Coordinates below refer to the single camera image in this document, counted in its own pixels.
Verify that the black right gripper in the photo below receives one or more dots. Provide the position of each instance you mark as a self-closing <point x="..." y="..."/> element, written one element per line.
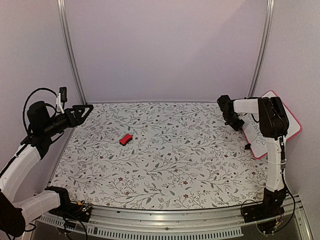
<point x="238" y="126"/>

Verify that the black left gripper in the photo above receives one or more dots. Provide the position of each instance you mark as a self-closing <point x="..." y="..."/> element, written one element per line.
<point x="78" y="119"/>

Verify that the pink framed whiteboard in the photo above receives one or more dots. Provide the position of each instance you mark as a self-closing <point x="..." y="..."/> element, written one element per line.
<point x="268" y="123"/>

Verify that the red black whiteboard eraser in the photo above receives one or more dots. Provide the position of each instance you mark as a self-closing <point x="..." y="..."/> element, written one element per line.
<point x="125" y="139"/>

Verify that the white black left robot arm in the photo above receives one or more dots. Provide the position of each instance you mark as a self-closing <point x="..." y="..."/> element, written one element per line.
<point x="15" y="216"/>

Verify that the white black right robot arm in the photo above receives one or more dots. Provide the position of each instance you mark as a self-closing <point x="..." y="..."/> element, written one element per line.
<point x="275" y="186"/>

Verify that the black whiteboard foot clip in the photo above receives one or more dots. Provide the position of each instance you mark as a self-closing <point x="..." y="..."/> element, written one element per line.
<point x="247" y="146"/>

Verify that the floral patterned table mat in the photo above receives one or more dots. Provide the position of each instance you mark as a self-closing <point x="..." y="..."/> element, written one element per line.
<point x="181" y="156"/>

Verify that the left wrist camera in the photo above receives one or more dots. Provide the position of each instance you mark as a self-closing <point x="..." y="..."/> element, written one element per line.
<point x="61" y="99"/>

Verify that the right aluminium corner post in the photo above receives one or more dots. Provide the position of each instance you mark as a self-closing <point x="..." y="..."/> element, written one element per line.
<point x="269" y="12"/>

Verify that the aluminium corner post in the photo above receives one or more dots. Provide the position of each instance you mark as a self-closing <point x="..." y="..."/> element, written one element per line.
<point x="269" y="12"/>
<point x="62" y="12"/>

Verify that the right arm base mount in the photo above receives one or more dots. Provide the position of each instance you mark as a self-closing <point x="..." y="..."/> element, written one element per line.
<point x="253" y="211"/>

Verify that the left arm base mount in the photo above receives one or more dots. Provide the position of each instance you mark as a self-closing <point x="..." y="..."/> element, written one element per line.
<point x="81" y="211"/>

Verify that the aluminium front rail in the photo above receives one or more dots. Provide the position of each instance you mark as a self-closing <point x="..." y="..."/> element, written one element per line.
<point x="223" y="223"/>

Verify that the left aluminium corner post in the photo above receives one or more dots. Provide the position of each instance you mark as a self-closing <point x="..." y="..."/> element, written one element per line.
<point x="62" y="12"/>

